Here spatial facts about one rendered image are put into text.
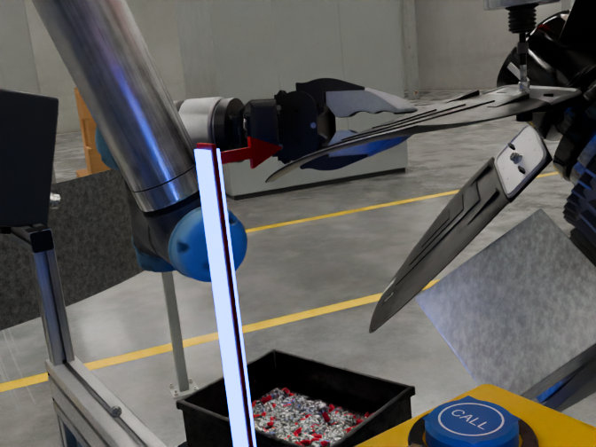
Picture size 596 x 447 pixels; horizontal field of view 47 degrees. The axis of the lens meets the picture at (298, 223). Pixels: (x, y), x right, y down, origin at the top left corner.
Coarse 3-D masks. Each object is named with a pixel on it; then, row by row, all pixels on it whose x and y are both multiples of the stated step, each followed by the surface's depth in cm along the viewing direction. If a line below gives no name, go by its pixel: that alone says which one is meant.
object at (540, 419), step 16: (496, 400) 33; (512, 400) 33; (528, 400) 33; (416, 416) 33; (528, 416) 32; (544, 416) 32; (560, 416) 31; (384, 432) 32; (400, 432) 31; (416, 432) 31; (528, 432) 30; (544, 432) 30; (560, 432) 30; (576, 432) 30; (592, 432) 30
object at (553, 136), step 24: (552, 24) 70; (552, 48) 69; (576, 48) 68; (504, 72) 73; (528, 72) 70; (552, 72) 69; (576, 72) 67; (576, 96) 68; (552, 120) 70; (576, 120) 66; (576, 144) 66
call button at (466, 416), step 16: (464, 400) 32; (480, 400) 32; (432, 416) 30; (448, 416) 30; (464, 416) 30; (480, 416) 30; (496, 416) 30; (512, 416) 30; (432, 432) 30; (448, 432) 29; (464, 432) 29; (480, 432) 29; (496, 432) 29; (512, 432) 29
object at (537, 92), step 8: (496, 88) 71; (504, 88) 71; (512, 88) 71; (536, 88) 69; (544, 88) 68; (552, 88) 68; (560, 88) 67; (568, 88) 66; (536, 96) 66; (560, 96) 63; (568, 96) 64; (552, 104) 63
